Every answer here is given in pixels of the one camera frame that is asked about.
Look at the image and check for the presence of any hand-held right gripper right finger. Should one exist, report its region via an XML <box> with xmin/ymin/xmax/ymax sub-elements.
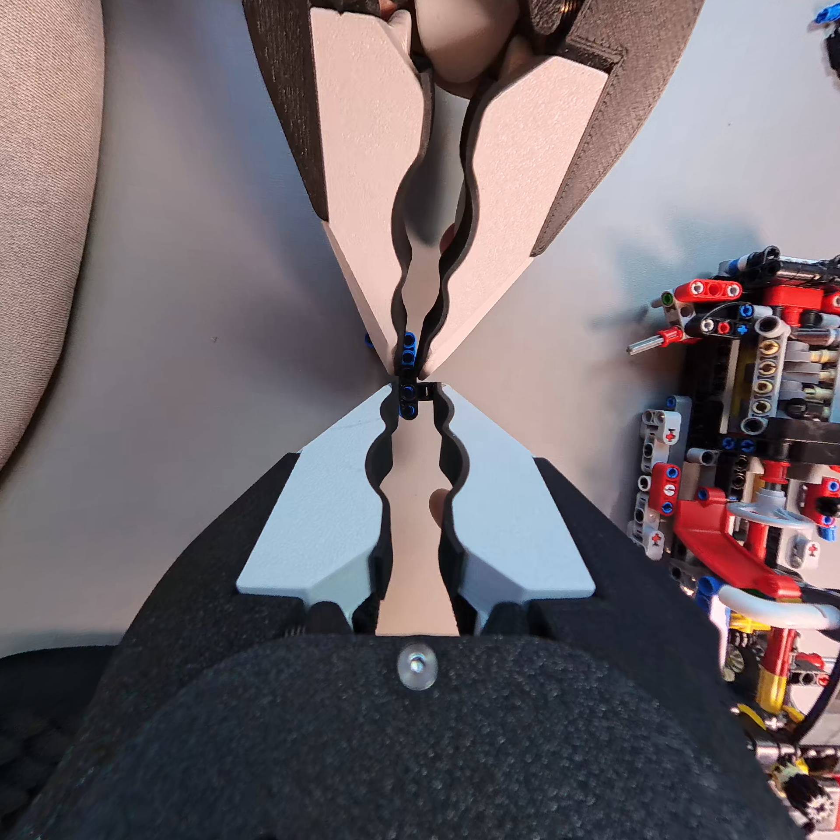
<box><xmin>434</xmin><ymin>382</ymin><xmax>598</xmax><ymax>636</ymax></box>

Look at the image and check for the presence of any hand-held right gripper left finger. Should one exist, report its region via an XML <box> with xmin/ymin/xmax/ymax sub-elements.
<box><xmin>235</xmin><ymin>384</ymin><xmax>401</xmax><ymax>634</ymax></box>

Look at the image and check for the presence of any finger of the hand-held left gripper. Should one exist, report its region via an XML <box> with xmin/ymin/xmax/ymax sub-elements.
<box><xmin>308</xmin><ymin>7</ymin><xmax>435</xmax><ymax>368</ymax></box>
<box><xmin>416</xmin><ymin>54</ymin><xmax>613</xmax><ymax>376</ymax></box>

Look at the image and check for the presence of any pile of black blue pins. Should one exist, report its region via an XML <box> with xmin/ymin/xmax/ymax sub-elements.
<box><xmin>810</xmin><ymin>5</ymin><xmax>840</xmax><ymax>76</ymax></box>

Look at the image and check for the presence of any blue L-shaped lego beam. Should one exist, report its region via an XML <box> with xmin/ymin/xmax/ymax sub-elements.
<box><xmin>364</xmin><ymin>331</ymin><xmax>421</xmax><ymax>421</ymax></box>

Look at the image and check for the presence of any lego car model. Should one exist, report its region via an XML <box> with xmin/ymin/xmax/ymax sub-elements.
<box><xmin>626</xmin><ymin>246</ymin><xmax>840</xmax><ymax>834</ymax></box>

